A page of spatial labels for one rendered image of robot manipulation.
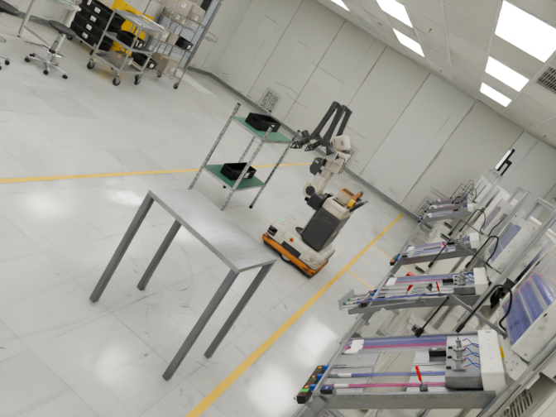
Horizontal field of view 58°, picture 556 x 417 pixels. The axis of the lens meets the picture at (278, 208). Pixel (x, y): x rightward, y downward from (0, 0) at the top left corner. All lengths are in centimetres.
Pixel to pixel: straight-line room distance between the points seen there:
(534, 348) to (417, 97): 1055
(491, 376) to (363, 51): 1102
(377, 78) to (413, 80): 82
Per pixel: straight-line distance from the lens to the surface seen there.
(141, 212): 290
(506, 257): 343
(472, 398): 213
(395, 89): 1238
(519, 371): 205
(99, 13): 891
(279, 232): 517
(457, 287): 352
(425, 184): 1223
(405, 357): 366
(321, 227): 507
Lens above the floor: 186
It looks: 16 degrees down
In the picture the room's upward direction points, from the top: 33 degrees clockwise
